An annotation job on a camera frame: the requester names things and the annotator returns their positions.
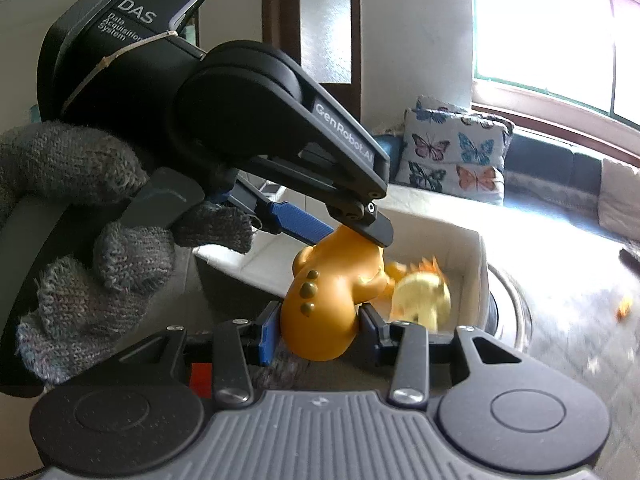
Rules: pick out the yellow plush chick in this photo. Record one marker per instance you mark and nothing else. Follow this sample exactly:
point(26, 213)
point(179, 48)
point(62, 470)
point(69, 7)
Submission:
point(422, 296)

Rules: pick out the butterfly print pillow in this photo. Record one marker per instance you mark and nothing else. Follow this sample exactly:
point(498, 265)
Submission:
point(447, 149)

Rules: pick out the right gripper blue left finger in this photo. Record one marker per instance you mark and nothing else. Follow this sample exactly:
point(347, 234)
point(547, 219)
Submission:
point(268, 326)

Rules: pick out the yellow dinosaur toy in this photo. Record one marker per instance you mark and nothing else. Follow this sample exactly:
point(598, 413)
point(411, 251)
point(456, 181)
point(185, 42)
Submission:
point(395, 271)

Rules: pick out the grey sofa cushion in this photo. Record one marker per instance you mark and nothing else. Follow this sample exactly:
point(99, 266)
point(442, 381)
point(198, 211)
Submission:
point(619, 198)

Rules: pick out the red ball toy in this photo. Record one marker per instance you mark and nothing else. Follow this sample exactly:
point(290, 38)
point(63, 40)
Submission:
point(201, 380)

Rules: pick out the grey quilted star cover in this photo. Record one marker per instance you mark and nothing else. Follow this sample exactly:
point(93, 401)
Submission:
point(570, 275)

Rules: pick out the window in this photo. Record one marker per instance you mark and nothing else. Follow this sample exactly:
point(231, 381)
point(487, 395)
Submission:
point(582, 51)

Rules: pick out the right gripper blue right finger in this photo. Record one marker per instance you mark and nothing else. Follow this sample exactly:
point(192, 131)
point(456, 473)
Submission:
point(375, 343)

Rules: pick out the grey cardboard box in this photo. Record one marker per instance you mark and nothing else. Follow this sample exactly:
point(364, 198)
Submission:
point(427, 226)

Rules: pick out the grey knitted glove hand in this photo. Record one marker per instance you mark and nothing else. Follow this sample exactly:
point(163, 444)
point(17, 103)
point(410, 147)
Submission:
point(84, 312)

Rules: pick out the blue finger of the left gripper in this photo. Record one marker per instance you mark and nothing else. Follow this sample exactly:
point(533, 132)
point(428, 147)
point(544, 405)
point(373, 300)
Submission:
point(275, 217)
point(364, 219)

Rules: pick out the dark wooden door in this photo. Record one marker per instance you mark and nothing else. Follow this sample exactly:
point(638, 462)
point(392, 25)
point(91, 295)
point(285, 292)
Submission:
point(324, 36)

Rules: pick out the small yellow toy piece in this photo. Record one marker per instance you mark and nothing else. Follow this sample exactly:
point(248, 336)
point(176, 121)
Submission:
point(623, 308)

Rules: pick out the black remote control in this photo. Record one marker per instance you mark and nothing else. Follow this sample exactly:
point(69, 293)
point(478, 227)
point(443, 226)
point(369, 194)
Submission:
point(629, 256)

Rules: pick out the orange dinosaur toy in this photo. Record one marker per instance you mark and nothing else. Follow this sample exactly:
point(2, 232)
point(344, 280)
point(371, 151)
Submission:
point(319, 314)

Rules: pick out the blue sofa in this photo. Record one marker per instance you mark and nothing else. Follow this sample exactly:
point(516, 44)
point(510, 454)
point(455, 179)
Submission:
point(548, 174)

